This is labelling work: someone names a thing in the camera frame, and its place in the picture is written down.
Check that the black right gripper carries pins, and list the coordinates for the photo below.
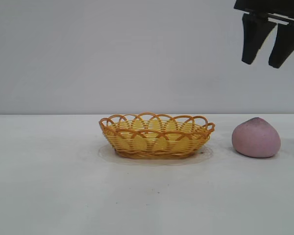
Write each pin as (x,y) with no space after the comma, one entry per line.
(272,8)

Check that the pink peach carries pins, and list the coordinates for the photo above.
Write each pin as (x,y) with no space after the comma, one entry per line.
(256,139)

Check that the yellow woven wicker basket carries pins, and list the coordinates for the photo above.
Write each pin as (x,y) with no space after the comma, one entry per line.
(149,147)

